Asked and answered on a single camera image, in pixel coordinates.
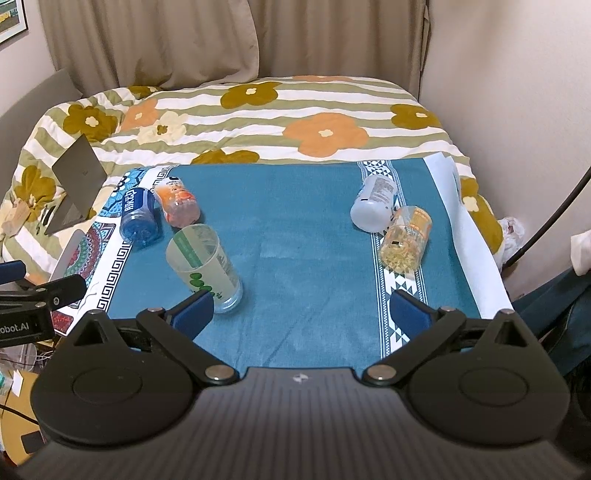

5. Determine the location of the floral striped blanket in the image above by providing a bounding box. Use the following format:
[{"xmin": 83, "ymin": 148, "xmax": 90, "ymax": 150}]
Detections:
[{"xmin": 0, "ymin": 76, "xmax": 505, "ymax": 289}]

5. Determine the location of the blue plastic bottle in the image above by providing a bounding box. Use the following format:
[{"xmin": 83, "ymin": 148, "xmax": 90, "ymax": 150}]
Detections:
[{"xmin": 119, "ymin": 186, "xmax": 163, "ymax": 244}]

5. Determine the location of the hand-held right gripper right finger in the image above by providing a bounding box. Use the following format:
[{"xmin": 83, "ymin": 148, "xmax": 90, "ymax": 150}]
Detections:
[{"xmin": 361, "ymin": 290, "xmax": 532, "ymax": 387}]

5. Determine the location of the grey padded headboard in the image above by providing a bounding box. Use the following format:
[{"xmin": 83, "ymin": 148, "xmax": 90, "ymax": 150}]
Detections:
[{"xmin": 0, "ymin": 69, "xmax": 82, "ymax": 155}]

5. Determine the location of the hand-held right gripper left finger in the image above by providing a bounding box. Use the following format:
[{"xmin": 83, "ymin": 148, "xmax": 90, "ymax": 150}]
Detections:
[{"xmin": 69, "ymin": 290, "xmax": 241, "ymax": 385}]

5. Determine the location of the orange plastic bottle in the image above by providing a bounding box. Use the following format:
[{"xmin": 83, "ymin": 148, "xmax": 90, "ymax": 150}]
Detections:
[{"xmin": 154, "ymin": 178, "xmax": 202, "ymax": 227}]

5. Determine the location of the beige curtain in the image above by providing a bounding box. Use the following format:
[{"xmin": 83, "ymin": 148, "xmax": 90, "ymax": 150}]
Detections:
[{"xmin": 37, "ymin": 0, "xmax": 433, "ymax": 101}]

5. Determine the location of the framed wall picture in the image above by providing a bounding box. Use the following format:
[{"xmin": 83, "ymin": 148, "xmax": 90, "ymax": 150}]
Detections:
[{"xmin": 0, "ymin": 0, "xmax": 29, "ymax": 45}]

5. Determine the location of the grey laptop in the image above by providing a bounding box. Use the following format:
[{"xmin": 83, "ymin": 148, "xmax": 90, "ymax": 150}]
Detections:
[{"xmin": 45, "ymin": 135, "xmax": 108, "ymax": 236}]

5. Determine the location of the white plastic bottle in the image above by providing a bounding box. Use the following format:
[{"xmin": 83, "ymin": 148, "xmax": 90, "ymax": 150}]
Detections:
[{"xmin": 349, "ymin": 175, "xmax": 399, "ymax": 232}]

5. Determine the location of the white tissue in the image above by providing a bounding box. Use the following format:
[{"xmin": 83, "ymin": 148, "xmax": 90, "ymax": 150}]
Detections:
[{"xmin": 571, "ymin": 231, "xmax": 591, "ymax": 278}]

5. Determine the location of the clear plastic bag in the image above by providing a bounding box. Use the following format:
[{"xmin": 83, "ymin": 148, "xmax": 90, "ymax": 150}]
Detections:
[{"xmin": 498, "ymin": 215, "xmax": 530, "ymax": 269}]

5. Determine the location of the clear cup with green print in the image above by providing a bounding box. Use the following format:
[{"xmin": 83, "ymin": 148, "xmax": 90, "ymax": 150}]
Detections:
[{"xmin": 165, "ymin": 223, "xmax": 244, "ymax": 315}]

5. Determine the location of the dark cloth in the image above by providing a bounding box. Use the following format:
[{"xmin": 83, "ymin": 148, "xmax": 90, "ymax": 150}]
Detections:
[{"xmin": 508, "ymin": 267, "xmax": 591, "ymax": 398}]

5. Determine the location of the teal patterned cloth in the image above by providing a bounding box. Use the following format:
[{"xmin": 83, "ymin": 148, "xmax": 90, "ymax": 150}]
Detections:
[{"xmin": 50, "ymin": 154, "xmax": 516, "ymax": 366}]

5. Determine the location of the wooden side table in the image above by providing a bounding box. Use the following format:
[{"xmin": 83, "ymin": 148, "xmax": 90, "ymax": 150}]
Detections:
[{"xmin": 0, "ymin": 392, "xmax": 45, "ymax": 468}]

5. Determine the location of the black cable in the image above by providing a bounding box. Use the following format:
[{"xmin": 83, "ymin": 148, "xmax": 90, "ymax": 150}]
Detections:
[{"xmin": 501, "ymin": 165, "xmax": 591, "ymax": 269}]

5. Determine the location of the yellow clear bottle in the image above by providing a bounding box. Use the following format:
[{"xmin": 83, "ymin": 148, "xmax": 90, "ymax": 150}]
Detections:
[{"xmin": 378, "ymin": 206, "xmax": 433, "ymax": 273}]

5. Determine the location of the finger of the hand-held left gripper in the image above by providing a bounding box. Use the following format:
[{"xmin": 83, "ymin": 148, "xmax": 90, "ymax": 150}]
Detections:
[
  {"xmin": 0, "ymin": 274, "xmax": 88, "ymax": 311},
  {"xmin": 0, "ymin": 260, "xmax": 25, "ymax": 285}
]

